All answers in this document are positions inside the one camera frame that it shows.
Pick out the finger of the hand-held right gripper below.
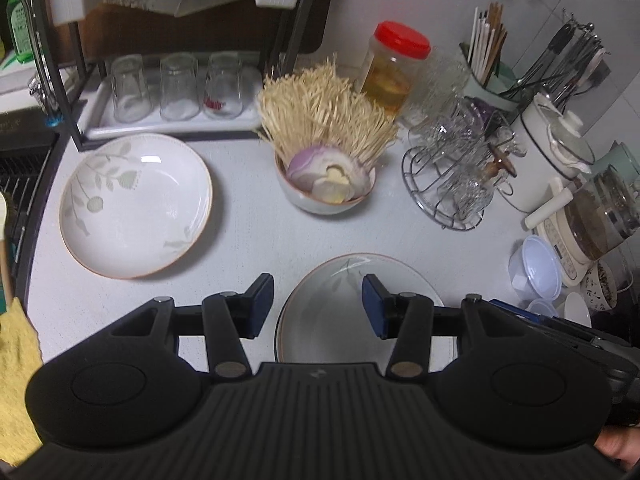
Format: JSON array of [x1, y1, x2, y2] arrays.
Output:
[[489, 299, 561, 323]]

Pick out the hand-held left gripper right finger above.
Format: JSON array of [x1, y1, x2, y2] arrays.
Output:
[[361, 273, 526, 378]]

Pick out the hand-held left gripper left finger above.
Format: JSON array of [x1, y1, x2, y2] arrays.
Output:
[[110, 273, 275, 378]]

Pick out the small leaf-pattern plate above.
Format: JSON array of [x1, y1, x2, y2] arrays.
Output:
[[274, 253, 458, 364]]

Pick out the plain white bowl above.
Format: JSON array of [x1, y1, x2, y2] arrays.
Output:
[[561, 291, 594, 332]]

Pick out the large leaf-pattern plate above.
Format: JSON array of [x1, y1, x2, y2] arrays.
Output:
[[59, 133, 213, 279]]

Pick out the person's right hand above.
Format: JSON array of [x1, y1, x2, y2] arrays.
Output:
[[595, 425, 640, 472]]

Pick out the small clear plastic cup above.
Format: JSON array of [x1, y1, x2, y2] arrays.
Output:
[[525, 298, 561, 319]]

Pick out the patterned chili bowl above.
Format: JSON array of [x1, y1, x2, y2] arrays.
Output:
[[581, 259, 622, 312]]

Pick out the small grey-white bowl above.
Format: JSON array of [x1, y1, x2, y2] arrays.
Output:
[[275, 152, 377, 215]]

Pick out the glass health kettle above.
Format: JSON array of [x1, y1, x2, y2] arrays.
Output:
[[524, 164, 640, 287]]

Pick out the clear crystal cup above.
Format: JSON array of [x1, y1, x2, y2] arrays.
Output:
[[439, 170, 495, 218], [407, 112, 463, 157]]

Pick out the amber glass cup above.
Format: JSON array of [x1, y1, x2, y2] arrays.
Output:
[[487, 142, 517, 178]]

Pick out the cut onion half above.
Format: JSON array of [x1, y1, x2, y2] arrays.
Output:
[[287, 145, 373, 204]]

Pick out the white electric cooker pot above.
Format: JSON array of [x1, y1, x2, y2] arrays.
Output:
[[501, 92, 597, 214]]

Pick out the white drying tray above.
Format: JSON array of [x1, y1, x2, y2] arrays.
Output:
[[82, 52, 264, 141]]

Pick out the purple glass cup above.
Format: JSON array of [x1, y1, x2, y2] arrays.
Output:
[[464, 97, 498, 127]]

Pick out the enoki mushroom bunch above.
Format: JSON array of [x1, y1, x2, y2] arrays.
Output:
[[257, 57, 399, 171]]

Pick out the green chopstick holder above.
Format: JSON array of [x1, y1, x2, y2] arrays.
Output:
[[460, 42, 521, 112]]

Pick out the red-print drinking glass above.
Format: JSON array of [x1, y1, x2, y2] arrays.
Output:
[[203, 52, 244, 120]]

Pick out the textured glass pitcher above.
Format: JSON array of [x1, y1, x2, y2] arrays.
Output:
[[400, 55, 472, 128]]

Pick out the clear drinking glass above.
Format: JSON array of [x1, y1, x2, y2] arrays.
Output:
[[110, 55, 152, 122], [159, 53, 199, 121]]

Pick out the red-lidded plastic jar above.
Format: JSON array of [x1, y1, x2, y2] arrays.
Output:
[[360, 21, 432, 117]]

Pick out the yellow cloth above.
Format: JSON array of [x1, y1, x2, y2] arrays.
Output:
[[0, 297, 44, 467]]

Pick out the hanging kitchen utensils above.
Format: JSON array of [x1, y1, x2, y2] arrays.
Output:
[[500, 9, 612, 106]]

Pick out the black sink drain rack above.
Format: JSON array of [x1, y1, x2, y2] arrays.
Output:
[[0, 132, 57, 286]]

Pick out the bundle of chopsticks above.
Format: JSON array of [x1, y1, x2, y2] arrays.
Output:
[[470, 2, 508, 88]]

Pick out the metal sink faucet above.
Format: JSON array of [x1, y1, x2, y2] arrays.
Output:
[[0, 0, 65, 127]]

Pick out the green dish soap bottle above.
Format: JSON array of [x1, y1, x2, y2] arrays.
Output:
[[9, 0, 37, 64]]

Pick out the wire cup rack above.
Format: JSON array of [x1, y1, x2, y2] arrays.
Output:
[[401, 110, 517, 231]]

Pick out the wooden spatula handle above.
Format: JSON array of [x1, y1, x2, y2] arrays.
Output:
[[0, 192, 16, 307]]

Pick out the black dish rack frame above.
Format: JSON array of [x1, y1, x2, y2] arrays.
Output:
[[30, 0, 326, 151]]

